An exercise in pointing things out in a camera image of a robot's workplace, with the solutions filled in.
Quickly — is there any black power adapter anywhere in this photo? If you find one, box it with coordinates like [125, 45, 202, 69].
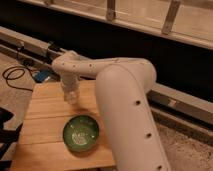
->
[46, 41, 61, 57]

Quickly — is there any black cable loop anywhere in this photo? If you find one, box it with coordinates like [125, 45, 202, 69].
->
[2, 65, 35, 93]

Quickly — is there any metal window bracket right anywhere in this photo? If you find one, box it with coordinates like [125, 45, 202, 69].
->
[161, 0, 181, 35]

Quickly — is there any blue box on floor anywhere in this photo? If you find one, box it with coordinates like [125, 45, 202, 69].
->
[34, 70, 49, 83]

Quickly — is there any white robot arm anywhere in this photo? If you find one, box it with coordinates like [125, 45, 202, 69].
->
[52, 51, 171, 171]

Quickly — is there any metal window bracket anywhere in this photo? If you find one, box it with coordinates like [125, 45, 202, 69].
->
[106, 0, 116, 21]
[161, 0, 181, 35]

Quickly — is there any green ceramic bowl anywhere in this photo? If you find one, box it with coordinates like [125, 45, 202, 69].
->
[63, 115, 99, 152]

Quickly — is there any black chair base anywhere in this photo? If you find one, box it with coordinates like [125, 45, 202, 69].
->
[0, 107, 22, 171]

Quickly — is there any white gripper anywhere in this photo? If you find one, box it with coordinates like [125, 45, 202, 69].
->
[61, 75, 80, 100]

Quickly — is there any small white bottle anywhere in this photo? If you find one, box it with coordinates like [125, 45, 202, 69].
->
[66, 91, 78, 105]

